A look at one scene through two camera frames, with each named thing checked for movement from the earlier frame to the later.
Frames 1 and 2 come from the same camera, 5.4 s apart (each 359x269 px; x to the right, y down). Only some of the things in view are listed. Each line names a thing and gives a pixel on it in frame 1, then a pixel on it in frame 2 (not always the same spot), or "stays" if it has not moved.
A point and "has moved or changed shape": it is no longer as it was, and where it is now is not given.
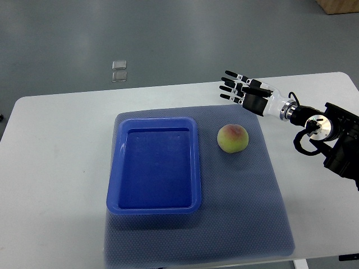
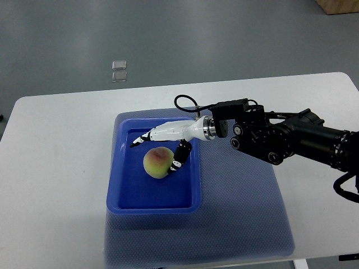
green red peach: [233, 138] has moved or changed shape
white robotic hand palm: [275, 102] → [175, 130]
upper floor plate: [119, 64] stays
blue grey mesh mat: [243, 216] stays
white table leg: [301, 264] stays
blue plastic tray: [155, 167] stays
